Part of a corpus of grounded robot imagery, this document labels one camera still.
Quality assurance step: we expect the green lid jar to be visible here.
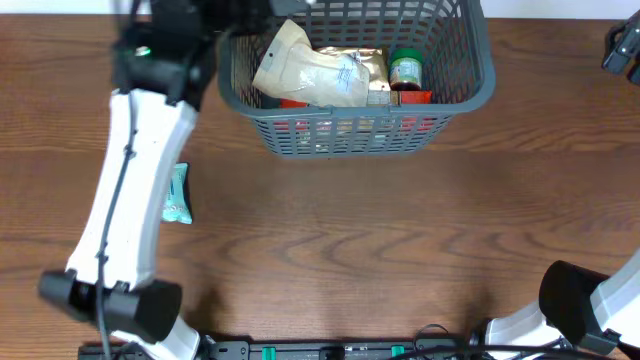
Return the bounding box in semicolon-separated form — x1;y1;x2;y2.
389;48;423;91

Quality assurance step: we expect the orange pasta packet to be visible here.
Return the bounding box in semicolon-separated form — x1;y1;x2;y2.
277;88;434;109

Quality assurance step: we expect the teal wipes packet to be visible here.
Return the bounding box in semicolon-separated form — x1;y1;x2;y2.
161;163;192;224

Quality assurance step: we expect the grey plastic lattice basket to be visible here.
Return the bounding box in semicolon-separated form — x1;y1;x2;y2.
218;0;496;158

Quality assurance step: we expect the beige paper pouch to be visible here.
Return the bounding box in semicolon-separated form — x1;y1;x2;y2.
252;20;370;107

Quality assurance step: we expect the gold foil pouch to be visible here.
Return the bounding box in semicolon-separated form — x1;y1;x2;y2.
316;46;391;91

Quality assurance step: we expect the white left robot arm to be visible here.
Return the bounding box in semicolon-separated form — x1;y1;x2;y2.
38;0;307;359

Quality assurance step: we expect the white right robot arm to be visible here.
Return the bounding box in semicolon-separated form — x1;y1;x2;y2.
468;251;639;359

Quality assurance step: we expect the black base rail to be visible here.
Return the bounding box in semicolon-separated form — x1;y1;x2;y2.
77;333;466;360

